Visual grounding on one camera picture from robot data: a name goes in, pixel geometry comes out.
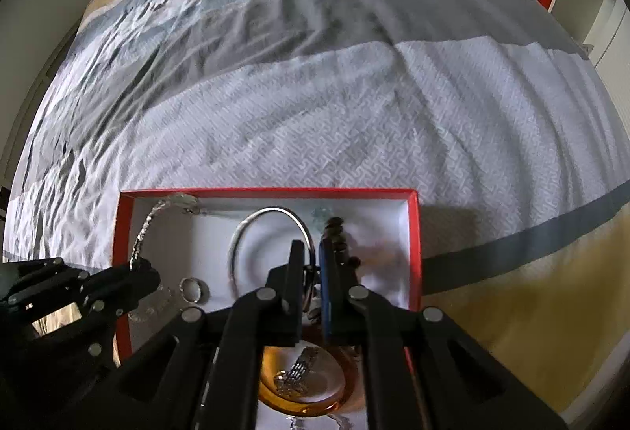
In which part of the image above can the sparkly silver bracelet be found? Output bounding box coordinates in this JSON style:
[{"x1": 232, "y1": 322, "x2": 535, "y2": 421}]
[{"x1": 130, "y1": 285, "x2": 176, "y2": 323}]

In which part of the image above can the plain silver ring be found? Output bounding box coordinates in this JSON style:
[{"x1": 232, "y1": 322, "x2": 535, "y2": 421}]
[{"x1": 179, "y1": 277, "x2": 209, "y2": 304}]

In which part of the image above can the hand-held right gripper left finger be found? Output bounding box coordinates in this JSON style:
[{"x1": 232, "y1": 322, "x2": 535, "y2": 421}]
[{"x1": 74, "y1": 239, "x2": 306, "y2": 430}]

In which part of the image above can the dark beaded bracelet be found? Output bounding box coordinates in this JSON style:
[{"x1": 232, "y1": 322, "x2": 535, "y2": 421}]
[{"x1": 324, "y1": 217, "x2": 363, "y2": 269}]

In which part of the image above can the silver chain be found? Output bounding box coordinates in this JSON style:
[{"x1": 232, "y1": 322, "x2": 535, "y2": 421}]
[{"x1": 129, "y1": 195, "x2": 202, "y2": 271}]

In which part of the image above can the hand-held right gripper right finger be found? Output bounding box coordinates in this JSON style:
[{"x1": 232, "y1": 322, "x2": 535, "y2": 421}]
[{"x1": 317, "y1": 238, "x2": 572, "y2": 430}]

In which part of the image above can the silver link bracelet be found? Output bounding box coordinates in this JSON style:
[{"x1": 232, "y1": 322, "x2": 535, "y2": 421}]
[{"x1": 273, "y1": 345, "x2": 319, "y2": 395}]

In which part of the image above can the thin silver bangle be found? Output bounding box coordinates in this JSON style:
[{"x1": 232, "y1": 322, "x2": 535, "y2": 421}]
[{"x1": 230, "y1": 206, "x2": 316, "y2": 294}]

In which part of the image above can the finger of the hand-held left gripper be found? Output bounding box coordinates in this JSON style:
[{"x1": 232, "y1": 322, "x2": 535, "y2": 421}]
[
  {"x1": 0, "y1": 257, "x2": 162, "y2": 309},
  {"x1": 30, "y1": 298, "x2": 126, "y2": 358}
]

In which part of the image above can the amber bangle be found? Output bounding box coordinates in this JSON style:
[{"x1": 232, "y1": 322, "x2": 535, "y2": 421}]
[{"x1": 258, "y1": 341, "x2": 356, "y2": 419}]

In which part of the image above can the red cardboard box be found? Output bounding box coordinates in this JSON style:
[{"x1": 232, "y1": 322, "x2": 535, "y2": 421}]
[{"x1": 112, "y1": 188, "x2": 424, "y2": 430}]

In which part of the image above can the striped duvet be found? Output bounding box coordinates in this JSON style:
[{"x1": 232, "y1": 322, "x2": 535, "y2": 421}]
[{"x1": 2, "y1": 0, "x2": 630, "y2": 430}]

